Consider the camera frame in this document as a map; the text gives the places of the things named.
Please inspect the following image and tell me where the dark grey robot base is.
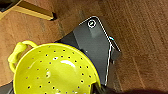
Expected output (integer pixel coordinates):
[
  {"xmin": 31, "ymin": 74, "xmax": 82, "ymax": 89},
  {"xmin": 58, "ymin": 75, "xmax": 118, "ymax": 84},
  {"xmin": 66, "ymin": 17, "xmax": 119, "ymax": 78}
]
[{"xmin": 54, "ymin": 15, "xmax": 123, "ymax": 88}]

